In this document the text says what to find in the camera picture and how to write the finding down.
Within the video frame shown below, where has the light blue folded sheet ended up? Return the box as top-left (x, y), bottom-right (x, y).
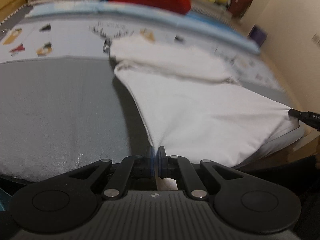
top-left (25, 1), bottom-right (260, 55)

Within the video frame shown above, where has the grey deer-print bed cover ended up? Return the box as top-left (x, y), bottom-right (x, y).
top-left (1, 7), bottom-right (305, 181)

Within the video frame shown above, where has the purple box by wall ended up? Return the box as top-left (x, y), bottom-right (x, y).
top-left (248, 25), bottom-right (267, 47)

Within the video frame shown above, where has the white long-sleeve shirt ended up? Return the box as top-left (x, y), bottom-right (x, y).
top-left (110, 35), bottom-right (299, 167)

